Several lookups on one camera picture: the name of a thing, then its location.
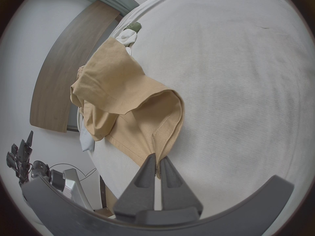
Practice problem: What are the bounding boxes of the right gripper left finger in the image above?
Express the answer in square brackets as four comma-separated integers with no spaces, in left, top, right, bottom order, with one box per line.
[114,153,157,224]

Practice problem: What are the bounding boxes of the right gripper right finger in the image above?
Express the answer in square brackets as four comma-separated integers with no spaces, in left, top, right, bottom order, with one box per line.
[136,156,204,225]

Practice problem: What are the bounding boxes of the tan shorts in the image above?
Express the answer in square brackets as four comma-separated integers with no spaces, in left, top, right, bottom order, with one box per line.
[70,37,185,174]

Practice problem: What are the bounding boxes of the bed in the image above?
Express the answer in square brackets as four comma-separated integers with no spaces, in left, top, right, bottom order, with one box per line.
[30,0,313,221]

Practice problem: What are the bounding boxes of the pale blue garment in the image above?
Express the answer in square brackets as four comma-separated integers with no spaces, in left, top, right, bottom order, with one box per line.
[77,107,96,153]

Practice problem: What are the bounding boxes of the white garment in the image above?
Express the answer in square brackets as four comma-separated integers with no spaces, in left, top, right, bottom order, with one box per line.
[116,29,138,56]

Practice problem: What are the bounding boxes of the green garment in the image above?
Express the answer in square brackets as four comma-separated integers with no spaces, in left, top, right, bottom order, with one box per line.
[123,22,142,33]

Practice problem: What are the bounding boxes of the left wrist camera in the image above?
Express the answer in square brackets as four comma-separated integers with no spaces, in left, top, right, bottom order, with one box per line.
[6,144,20,169]

